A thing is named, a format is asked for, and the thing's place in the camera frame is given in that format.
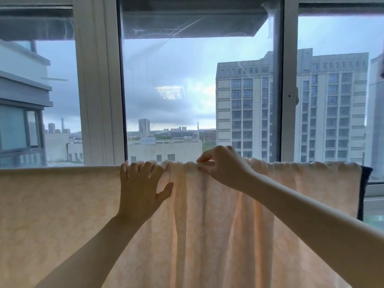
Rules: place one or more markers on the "person's right hand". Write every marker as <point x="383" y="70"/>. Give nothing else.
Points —
<point x="229" y="169"/>

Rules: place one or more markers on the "person's left hand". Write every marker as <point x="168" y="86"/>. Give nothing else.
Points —
<point x="136" y="194"/>

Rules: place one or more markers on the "person's left thumb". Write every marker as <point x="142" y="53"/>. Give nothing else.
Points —
<point x="165" y="192"/>

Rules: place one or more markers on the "person's left middle finger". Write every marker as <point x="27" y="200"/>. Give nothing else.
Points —
<point x="145" y="169"/>

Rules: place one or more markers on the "person's right thumb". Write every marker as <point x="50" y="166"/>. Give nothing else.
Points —
<point x="206" y="169"/>

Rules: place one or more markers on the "person's left little finger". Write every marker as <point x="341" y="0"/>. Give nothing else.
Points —
<point x="124" y="169"/>

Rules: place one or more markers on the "pale peach patterned cloth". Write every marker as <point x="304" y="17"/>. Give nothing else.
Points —
<point x="60" y="221"/>

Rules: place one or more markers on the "person's right forearm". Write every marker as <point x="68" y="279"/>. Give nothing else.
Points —
<point x="315" y="224"/>

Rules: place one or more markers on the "person's left forearm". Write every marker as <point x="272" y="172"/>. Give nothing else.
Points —
<point x="96" y="251"/>

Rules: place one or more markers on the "low white building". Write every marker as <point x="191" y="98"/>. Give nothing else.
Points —
<point x="163" y="151"/>

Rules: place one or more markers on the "tall beige apartment building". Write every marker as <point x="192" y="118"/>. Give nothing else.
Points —
<point x="249" y="116"/>

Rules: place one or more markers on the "dark-edged sliding window sash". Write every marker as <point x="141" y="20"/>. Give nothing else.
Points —
<point x="277" y="86"/>

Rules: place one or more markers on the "white window latch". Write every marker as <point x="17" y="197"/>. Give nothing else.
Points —
<point x="296" y="99"/>

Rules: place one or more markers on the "grey neighbouring building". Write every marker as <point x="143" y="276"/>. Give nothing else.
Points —
<point x="21" y="110"/>

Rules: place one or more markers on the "grey concrete overhang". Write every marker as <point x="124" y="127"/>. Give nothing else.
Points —
<point x="192" y="19"/>

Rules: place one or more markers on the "dark blue cloth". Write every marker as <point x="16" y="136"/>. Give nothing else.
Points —
<point x="364" y="188"/>

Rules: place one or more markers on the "white window frame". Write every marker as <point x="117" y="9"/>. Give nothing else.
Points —
<point x="99" y="86"/>

